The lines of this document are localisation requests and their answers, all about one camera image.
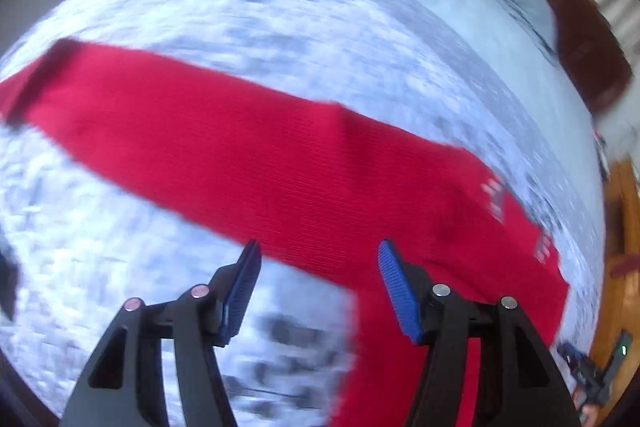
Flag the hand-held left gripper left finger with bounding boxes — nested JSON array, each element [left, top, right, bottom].
[[59, 240, 263, 427]]

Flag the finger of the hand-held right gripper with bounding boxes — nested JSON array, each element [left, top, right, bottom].
[[556, 341, 593, 380]]

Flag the white leaf print quilt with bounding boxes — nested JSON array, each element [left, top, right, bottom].
[[0, 0, 608, 427]]

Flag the brown wooden headboard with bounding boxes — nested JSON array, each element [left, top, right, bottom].
[[445, 0, 633, 112]]

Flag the orange wooden furniture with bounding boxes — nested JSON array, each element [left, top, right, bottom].
[[590, 159, 640, 358]]

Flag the red knit garment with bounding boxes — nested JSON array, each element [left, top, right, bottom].
[[0, 38, 571, 427]]

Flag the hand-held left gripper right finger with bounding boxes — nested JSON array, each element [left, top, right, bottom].
[[378, 240, 583, 427]]

